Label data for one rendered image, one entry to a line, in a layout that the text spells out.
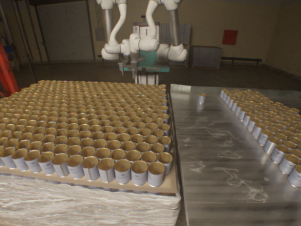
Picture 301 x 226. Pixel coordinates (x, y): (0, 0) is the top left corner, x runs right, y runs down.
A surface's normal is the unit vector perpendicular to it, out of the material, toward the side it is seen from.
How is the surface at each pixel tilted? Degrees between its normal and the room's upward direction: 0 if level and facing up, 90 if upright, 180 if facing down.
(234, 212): 0
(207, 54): 89
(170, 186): 2
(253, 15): 90
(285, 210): 0
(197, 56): 91
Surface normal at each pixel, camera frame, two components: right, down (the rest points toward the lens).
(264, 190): 0.00, -0.88
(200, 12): -0.06, 0.48
